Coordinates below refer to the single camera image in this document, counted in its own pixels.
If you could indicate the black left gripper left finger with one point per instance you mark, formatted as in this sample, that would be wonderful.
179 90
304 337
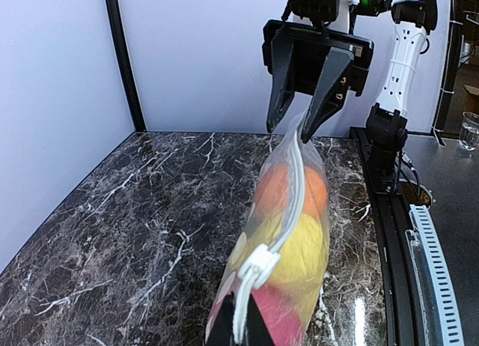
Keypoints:
222 325

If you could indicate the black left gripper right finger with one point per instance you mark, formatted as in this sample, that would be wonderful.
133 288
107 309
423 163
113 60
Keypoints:
256 332

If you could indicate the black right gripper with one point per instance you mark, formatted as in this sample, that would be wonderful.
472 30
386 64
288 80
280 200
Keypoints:
295 53

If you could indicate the clear polka dot zip bag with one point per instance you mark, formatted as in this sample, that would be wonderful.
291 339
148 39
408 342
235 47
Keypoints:
255 271

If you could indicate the yellow fake lemon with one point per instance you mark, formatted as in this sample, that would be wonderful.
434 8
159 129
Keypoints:
304 255

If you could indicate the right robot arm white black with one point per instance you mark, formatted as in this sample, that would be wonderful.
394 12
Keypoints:
399 30

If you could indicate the red fake apple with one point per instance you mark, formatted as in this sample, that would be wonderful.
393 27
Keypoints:
286 319

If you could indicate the orange fake orange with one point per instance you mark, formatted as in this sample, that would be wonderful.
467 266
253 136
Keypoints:
273 190

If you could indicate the cardboard box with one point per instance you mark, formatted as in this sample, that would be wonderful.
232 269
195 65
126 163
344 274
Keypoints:
472 99

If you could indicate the clear drinking glass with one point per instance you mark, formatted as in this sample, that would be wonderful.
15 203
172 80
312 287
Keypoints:
469 131

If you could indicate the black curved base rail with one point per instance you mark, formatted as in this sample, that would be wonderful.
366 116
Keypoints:
390 212

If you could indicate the white slotted cable duct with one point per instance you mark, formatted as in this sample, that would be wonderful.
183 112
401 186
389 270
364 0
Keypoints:
438 305

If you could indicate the left black frame post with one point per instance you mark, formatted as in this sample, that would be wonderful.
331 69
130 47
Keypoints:
124 65

